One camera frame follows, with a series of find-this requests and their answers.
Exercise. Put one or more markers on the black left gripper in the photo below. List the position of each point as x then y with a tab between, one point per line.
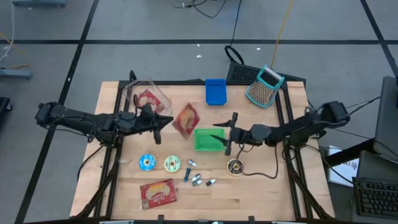
146	119

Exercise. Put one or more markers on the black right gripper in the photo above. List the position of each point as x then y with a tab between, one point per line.
239	135

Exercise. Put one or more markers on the green plastic basket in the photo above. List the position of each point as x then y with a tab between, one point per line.
205	143

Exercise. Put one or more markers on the red snack packet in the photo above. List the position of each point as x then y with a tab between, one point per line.
152	98
186	121
158	193

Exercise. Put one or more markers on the chocolate frosted toy donut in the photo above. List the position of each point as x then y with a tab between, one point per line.
235	167

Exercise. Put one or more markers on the blue frosted toy donut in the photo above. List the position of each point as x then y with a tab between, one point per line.
147	162

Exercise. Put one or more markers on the green frosted toy donut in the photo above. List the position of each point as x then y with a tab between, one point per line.
172	164

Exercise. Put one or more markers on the clear plastic container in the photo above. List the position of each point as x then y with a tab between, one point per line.
130	88

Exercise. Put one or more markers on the small dropper bottle white cap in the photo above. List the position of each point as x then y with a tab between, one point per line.
192	162
196	177

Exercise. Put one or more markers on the black dropper bottle white cap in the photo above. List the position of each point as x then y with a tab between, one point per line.
211	182

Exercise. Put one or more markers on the blue capped marker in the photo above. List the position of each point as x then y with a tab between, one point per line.
187	175

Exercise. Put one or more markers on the dropper bottle with white label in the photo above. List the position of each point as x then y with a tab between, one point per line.
197	183

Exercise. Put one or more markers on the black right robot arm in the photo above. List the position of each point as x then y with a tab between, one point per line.
298	127

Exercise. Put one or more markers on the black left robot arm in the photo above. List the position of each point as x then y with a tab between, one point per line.
77	119

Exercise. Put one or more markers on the blue plastic bin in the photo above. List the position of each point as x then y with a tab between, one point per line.
216	91

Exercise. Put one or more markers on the teal metal box grater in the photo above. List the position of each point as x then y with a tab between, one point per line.
262	93

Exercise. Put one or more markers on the black perforated metal stand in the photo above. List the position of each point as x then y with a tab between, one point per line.
242	73

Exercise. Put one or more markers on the black table clamp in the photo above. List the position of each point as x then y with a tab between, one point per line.
160	219
252	220

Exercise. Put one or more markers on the black desk bar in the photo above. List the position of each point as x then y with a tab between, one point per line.
348	154

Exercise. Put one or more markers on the white paper sheet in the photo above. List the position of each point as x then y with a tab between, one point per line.
345	169

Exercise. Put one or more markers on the grey stand foot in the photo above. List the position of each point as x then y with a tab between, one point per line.
38	2
15	73

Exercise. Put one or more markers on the black floor object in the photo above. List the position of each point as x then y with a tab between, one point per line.
4	105

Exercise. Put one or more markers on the grey laptop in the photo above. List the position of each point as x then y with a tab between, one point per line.
388	124

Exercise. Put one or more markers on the black computer keyboard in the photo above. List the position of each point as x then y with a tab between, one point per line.
376	197

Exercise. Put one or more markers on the black aluminium table frame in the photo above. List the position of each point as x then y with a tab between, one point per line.
186	82

